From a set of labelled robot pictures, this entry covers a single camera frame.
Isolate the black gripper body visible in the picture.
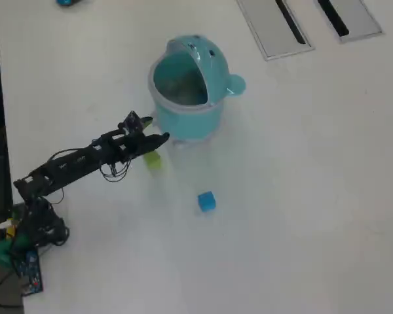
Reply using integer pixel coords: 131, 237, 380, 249
119, 132, 148, 158

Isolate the green lego block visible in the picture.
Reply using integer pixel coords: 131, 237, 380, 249
143, 150, 163, 169

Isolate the blue lego block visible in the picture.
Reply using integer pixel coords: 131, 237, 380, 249
197, 190, 217, 213

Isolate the teal bin with flip lid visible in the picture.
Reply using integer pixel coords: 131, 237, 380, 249
147, 35, 247, 147

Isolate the blue circuit board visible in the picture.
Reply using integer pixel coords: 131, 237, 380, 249
14, 250, 44, 297

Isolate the green table clamp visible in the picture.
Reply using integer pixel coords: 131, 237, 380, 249
0, 234, 30, 269

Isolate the small wrist camera board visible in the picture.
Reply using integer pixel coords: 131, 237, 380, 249
118, 111, 141, 135

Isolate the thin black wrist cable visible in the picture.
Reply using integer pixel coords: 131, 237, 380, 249
100, 156, 132, 183

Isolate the grey desk cable grommet plate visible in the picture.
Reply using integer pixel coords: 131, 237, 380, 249
236, 0, 316, 62
312, 0, 384, 44

